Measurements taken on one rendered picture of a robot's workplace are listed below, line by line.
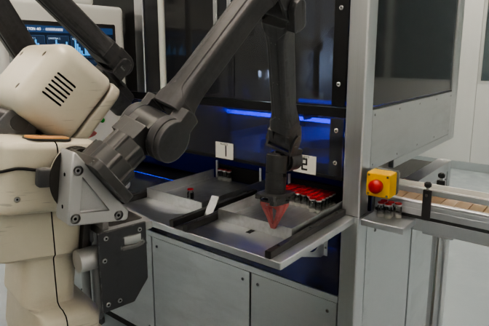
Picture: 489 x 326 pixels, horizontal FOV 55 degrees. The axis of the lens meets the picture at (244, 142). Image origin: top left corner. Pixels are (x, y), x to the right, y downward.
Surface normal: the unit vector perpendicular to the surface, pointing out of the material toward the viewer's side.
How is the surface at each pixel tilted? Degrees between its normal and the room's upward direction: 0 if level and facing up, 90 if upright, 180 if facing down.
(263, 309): 90
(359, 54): 90
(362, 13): 90
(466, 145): 90
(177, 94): 52
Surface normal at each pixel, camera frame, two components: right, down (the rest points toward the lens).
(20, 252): 0.67, 0.14
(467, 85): -0.62, 0.14
